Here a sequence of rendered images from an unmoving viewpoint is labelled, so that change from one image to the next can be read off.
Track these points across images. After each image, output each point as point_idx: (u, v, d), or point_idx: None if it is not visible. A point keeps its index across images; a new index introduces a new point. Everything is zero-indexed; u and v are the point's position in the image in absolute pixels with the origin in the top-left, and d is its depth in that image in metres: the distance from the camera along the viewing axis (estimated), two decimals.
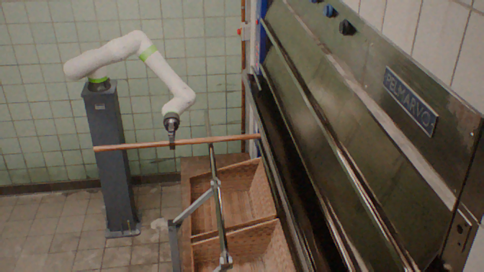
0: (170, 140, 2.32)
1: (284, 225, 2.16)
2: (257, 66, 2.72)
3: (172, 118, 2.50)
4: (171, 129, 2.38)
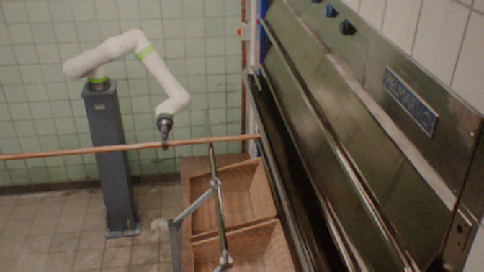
0: (163, 141, 2.32)
1: (284, 225, 2.16)
2: (257, 66, 2.72)
3: (165, 119, 2.49)
4: (164, 129, 2.37)
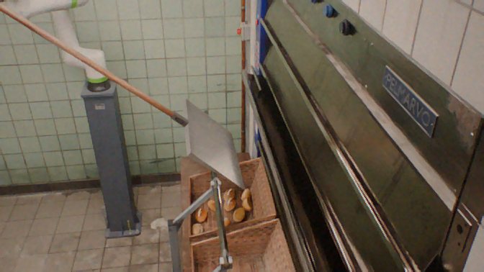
0: None
1: (284, 225, 2.16)
2: (257, 66, 2.72)
3: None
4: None
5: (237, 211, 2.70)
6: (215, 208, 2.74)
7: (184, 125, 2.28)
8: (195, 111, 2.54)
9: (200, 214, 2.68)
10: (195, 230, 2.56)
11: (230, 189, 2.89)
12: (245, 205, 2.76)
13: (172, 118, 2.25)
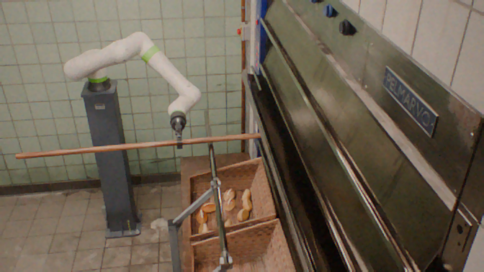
0: (177, 139, 2.32)
1: (284, 225, 2.16)
2: (257, 66, 2.72)
3: (178, 117, 2.50)
4: (178, 128, 2.38)
5: (243, 211, 2.70)
6: (209, 209, 2.75)
7: None
8: None
9: (203, 215, 2.68)
10: (207, 232, 2.57)
11: (230, 189, 2.89)
12: (245, 206, 2.75)
13: None
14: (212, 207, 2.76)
